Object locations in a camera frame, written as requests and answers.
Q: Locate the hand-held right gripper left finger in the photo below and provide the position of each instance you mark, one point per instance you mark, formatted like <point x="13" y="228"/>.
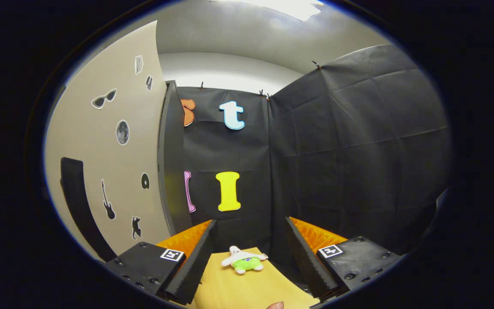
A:
<point x="197" y="264"/>

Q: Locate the beige cabinet door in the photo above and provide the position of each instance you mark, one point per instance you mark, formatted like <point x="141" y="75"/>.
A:
<point x="97" y="141"/>

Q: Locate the green white plush toy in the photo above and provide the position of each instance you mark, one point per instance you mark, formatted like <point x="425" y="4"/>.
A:
<point x="243" y="262"/>

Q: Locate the long ceiling light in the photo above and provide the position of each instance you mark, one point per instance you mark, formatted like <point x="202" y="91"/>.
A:
<point x="290" y="7"/>

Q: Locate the black backdrop cloth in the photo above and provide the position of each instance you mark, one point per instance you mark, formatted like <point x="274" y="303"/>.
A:
<point x="337" y="150"/>

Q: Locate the row of black clips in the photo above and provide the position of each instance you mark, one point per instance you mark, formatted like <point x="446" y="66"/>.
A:
<point x="317" y="65"/>

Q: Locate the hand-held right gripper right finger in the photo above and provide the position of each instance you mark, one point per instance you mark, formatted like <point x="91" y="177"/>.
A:
<point x="302" y="266"/>

